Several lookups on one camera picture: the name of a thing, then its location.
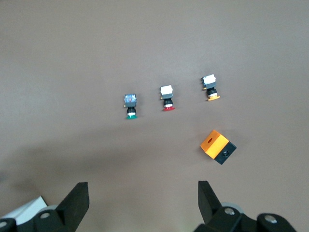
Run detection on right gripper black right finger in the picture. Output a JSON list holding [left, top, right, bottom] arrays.
[[194, 180, 260, 232]]

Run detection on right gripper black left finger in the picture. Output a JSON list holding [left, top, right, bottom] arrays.
[[33, 182, 90, 232]]

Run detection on green push button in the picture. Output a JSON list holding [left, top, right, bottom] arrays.
[[123, 93, 140, 120]]

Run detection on white drawer cabinet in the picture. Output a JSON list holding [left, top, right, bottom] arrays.
[[0, 196, 48, 225]]

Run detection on red push button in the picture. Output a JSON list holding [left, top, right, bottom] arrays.
[[159, 84, 176, 112]]

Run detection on yellow push button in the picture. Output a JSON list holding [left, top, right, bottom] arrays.
[[200, 74, 221, 102]]

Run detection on brown table cover mat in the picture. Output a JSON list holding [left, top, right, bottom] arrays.
[[0, 0, 309, 232]]

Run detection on orange black button enclosure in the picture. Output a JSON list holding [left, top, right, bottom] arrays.
[[199, 130, 238, 165]]

